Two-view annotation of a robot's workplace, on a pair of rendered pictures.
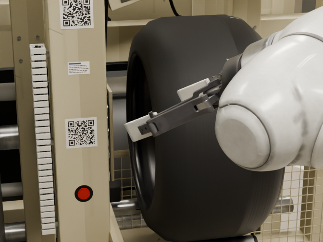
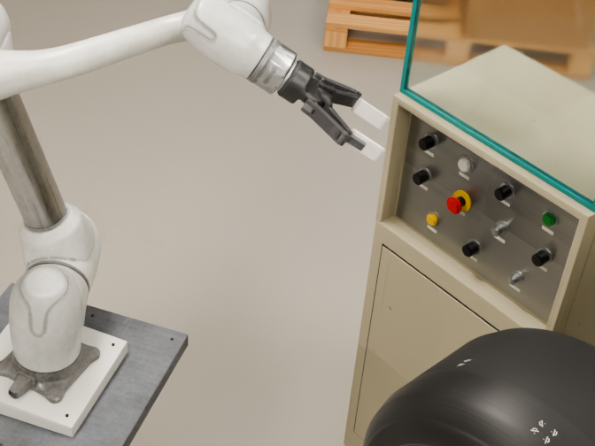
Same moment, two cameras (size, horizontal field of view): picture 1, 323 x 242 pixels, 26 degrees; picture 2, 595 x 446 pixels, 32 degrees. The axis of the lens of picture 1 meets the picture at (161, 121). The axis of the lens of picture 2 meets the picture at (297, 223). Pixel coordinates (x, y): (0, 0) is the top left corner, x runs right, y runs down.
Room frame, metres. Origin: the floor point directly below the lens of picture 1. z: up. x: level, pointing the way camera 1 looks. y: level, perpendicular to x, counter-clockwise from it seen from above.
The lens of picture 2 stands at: (2.31, -0.95, 2.53)
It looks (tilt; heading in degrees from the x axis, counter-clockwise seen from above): 40 degrees down; 148
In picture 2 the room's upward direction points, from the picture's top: 5 degrees clockwise
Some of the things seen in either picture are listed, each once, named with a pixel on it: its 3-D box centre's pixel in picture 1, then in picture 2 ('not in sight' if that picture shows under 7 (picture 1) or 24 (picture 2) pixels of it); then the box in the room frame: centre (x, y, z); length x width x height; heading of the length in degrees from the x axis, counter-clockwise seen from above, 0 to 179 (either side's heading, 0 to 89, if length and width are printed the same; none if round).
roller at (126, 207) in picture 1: (166, 203); not in sight; (1.85, -0.01, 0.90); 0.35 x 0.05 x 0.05; 102
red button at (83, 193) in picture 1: (83, 192); not in sight; (1.58, 0.19, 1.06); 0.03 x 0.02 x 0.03; 102
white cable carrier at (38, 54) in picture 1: (45, 141); not in sight; (1.59, 0.28, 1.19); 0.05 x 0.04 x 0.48; 12
